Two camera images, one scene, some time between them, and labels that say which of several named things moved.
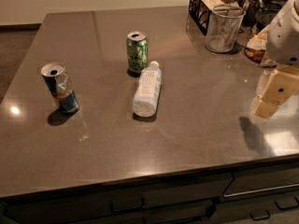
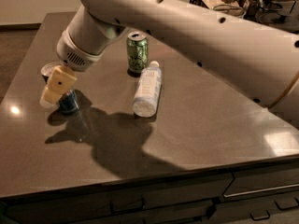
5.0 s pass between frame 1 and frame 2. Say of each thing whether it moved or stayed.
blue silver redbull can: stayed
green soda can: stayed
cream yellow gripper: moved
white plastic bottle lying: stayed
